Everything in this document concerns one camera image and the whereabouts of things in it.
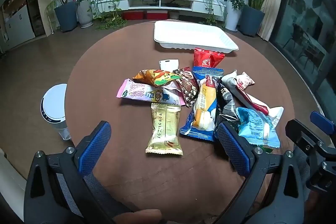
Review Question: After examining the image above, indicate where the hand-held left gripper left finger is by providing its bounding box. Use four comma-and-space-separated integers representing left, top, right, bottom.
24, 120, 135, 224

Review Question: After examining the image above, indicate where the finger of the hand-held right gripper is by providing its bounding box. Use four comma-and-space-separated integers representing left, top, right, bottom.
286, 119, 336, 191
310, 110, 336, 135

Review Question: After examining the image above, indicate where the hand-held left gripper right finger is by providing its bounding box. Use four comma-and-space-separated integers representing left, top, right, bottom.
217, 122, 311, 224

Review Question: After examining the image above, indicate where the light blue snack packet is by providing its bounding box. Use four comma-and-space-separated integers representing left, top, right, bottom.
235, 107, 281, 149

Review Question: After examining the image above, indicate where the black snack packet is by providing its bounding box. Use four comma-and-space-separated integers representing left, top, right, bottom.
214, 76, 240, 135

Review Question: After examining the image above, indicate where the blue cake snack packet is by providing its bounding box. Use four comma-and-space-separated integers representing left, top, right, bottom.
179, 66, 224, 142

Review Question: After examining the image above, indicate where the pink cartoon snack packet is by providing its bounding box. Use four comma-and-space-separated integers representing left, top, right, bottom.
117, 78, 184, 106

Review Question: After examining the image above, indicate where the gold snack packet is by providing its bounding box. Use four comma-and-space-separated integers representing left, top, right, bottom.
145, 103, 183, 156

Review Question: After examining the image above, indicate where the long white red snack packet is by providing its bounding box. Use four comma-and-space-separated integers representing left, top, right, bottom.
221, 70, 284, 126

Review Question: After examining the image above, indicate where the strawberry print snack packet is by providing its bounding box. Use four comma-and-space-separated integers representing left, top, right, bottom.
236, 72, 256, 90

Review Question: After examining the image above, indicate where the brown chocolate snack packet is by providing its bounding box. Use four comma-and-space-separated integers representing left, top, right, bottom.
173, 67, 199, 108

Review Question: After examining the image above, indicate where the orange yellow green snack packet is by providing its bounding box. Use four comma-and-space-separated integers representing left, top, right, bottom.
132, 69, 181, 87

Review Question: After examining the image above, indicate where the large red snack packet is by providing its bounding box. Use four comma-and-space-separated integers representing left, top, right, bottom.
193, 47, 226, 67

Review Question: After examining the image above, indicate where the white plastic tray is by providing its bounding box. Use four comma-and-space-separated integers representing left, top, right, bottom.
154, 21, 239, 52

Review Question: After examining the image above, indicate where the glass sliding door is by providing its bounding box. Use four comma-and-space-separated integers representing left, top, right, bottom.
270, 0, 336, 119

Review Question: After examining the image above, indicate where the small white packet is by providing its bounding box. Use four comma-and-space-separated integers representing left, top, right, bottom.
159, 59, 180, 73

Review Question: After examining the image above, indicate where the plant in white ribbed pot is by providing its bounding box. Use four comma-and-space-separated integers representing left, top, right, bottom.
76, 0, 94, 29

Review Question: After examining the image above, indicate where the plant in tall white pot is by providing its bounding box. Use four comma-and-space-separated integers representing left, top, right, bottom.
222, 0, 246, 32

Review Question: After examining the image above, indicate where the white television console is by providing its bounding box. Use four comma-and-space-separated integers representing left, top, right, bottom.
101, 0, 226, 21

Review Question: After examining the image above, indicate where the wall cabinet with shelves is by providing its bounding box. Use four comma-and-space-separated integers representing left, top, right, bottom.
0, 0, 50, 54

